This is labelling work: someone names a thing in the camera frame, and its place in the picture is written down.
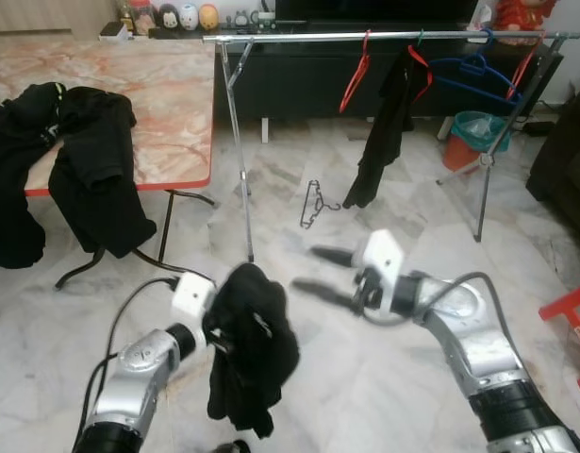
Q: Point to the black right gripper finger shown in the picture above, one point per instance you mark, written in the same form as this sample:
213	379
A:
323	293
337	258

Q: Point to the red plastic hanger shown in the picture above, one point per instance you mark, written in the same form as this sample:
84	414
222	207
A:
365	52
525	69

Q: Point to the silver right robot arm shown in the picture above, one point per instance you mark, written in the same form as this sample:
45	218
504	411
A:
478	349

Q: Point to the red hanger green hook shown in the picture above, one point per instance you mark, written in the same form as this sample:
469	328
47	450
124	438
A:
417	57

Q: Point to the blue plastic hanger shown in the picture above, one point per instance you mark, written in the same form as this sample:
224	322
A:
488	38
478	66

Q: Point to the black shirt white lettering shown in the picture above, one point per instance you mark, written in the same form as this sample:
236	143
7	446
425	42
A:
384	132

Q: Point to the red plastic bin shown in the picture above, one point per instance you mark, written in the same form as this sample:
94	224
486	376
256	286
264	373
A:
457	156

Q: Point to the plain black garment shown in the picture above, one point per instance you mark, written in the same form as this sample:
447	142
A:
101	198

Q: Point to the black TV cabinet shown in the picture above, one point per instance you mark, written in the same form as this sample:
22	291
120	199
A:
299	80

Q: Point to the red plastic stool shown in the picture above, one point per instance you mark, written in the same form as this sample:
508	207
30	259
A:
563	304

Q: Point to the marble table red edge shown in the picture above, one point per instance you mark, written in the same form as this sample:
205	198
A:
167	104

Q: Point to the black television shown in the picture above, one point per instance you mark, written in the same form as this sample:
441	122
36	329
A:
374	9

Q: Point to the white blue duck plush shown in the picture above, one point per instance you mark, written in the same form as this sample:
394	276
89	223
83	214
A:
189	16

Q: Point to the black white mouse plush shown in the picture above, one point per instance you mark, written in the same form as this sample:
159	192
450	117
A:
168	17

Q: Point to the red costumed figurine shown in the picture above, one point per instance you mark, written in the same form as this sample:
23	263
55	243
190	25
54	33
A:
525	14

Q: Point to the glass jar red lid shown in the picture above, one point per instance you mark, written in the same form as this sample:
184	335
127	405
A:
131	17

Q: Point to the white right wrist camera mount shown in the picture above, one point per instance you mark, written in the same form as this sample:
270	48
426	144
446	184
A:
382	255

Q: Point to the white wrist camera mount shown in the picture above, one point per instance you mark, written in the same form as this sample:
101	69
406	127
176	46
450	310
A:
190	294
382	255

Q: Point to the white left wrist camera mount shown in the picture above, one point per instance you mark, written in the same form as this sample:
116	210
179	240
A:
190	294

